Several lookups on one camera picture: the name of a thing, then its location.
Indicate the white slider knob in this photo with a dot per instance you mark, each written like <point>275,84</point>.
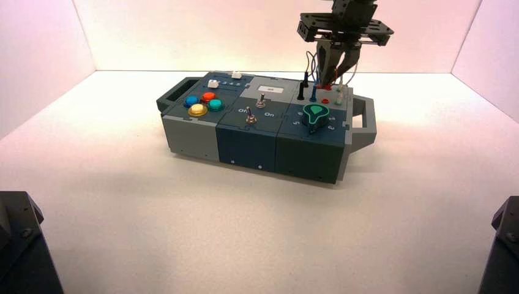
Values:
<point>213,84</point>
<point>236,74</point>

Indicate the blue round push button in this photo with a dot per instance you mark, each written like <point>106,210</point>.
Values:
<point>191,101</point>

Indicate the yellow round push button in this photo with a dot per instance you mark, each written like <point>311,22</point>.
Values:
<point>198,110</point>

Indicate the small white LCD display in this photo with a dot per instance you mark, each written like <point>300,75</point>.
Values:
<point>268,88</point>

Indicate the metal toggle switch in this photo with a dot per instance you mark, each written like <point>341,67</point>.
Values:
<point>260,101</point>
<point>251,118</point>

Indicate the green and black rotary knob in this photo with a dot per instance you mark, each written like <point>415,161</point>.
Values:
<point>316,116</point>

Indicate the grey and blue control box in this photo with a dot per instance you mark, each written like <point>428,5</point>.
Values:
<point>245,142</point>

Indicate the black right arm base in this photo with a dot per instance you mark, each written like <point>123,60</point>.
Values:
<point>504,259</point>

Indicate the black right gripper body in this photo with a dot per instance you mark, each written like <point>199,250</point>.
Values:
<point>348,24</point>

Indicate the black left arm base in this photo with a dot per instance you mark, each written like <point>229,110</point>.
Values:
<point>20,251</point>

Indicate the teal round push button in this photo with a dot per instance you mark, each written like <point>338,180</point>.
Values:
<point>216,105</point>

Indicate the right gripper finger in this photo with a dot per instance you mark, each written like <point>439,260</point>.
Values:
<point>349,57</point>
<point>326,61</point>

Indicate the red round push button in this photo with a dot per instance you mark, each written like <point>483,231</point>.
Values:
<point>209,97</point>

